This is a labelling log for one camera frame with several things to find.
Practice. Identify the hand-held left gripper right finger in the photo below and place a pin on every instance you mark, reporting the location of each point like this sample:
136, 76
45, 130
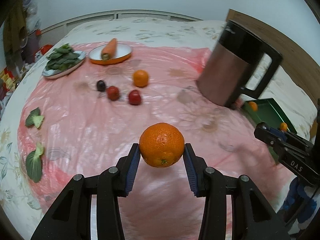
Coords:
190, 170

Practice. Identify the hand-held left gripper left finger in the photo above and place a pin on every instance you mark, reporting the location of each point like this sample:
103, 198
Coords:
133, 170

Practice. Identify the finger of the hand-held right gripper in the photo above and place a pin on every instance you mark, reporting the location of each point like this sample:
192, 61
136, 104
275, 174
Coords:
295, 141
262, 130

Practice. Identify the orange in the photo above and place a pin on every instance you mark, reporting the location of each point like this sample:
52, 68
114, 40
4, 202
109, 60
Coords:
253, 106
140, 78
283, 126
162, 145

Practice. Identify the green rectangular tray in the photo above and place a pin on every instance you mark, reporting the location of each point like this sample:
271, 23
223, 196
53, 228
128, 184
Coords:
270, 112

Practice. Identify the red plum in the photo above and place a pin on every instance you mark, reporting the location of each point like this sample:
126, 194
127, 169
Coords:
112, 93
135, 97

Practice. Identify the dark purple plum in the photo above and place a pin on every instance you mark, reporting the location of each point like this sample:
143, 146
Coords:
100, 85

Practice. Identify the brown and black electric kettle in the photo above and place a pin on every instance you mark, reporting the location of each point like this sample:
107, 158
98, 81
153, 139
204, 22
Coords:
225, 75

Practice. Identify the pink plastic sheet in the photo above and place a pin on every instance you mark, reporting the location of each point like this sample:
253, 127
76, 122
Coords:
175, 100

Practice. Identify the wooden headboard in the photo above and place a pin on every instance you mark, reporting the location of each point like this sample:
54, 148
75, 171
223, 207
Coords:
287, 42

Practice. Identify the large bok choy leaf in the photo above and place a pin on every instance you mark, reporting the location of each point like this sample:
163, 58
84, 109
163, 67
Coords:
35, 162

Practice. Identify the small bok choy leaf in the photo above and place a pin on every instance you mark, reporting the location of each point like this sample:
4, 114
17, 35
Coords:
35, 118

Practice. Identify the orange rimmed white plate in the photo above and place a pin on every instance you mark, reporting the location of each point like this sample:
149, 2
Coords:
122, 51

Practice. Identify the white plate with dark rim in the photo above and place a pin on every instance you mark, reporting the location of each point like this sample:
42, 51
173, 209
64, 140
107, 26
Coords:
57, 75

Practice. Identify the carrot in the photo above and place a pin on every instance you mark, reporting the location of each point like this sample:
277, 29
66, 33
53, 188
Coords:
110, 48

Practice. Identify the red bag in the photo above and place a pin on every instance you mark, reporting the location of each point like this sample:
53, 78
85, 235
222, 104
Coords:
45, 50

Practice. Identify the yellow boxes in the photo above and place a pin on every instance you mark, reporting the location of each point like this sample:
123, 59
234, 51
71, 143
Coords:
7, 78

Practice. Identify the purple bin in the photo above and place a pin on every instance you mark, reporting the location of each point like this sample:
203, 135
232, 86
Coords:
31, 47

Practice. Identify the olive brown coat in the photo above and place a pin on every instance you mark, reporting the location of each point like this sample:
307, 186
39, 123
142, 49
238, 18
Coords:
15, 25

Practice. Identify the clear plastic bags on rack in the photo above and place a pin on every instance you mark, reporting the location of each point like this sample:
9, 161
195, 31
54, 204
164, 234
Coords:
31, 10

